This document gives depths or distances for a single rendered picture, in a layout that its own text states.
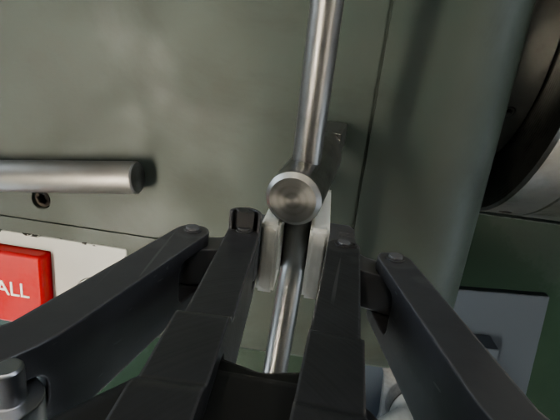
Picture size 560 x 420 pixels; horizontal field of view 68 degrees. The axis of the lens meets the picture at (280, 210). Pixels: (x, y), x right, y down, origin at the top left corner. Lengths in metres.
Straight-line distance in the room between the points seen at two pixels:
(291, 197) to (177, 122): 0.14
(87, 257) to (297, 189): 0.22
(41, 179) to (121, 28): 0.11
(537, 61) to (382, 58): 0.13
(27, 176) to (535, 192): 0.37
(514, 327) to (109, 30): 0.88
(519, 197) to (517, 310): 0.59
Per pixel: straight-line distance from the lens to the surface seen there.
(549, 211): 0.42
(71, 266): 0.35
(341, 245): 0.15
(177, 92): 0.28
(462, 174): 0.29
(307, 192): 0.15
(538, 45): 0.36
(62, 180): 0.30
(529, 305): 0.96
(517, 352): 1.01
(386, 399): 0.92
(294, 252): 0.18
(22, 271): 0.36
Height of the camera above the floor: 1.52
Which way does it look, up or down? 72 degrees down
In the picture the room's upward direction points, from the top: 157 degrees counter-clockwise
